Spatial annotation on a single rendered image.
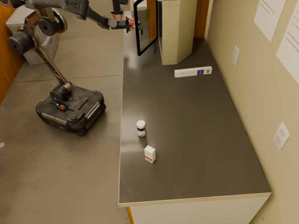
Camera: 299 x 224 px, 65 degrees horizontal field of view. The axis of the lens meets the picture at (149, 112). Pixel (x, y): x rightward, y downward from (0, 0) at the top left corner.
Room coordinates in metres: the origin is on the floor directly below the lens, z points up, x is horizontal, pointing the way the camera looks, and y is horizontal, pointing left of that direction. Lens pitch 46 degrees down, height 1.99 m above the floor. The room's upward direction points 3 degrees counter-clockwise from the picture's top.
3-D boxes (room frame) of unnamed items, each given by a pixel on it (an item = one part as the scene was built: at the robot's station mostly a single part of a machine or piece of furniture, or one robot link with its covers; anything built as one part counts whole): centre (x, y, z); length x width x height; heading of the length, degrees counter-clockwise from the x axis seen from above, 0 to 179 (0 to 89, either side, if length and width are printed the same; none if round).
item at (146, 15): (1.67, -0.02, 1.19); 0.30 x 0.01 x 0.40; 148
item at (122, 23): (1.64, 0.15, 1.20); 0.07 x 0.07 x 0.10; 1
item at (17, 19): (3.27, 1.59, 0.49); 0.60 x 0.42 x 0.33; 1
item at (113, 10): (1.94, 0.22, 1.21); 0.10 x 0.07 x 0.07; 91
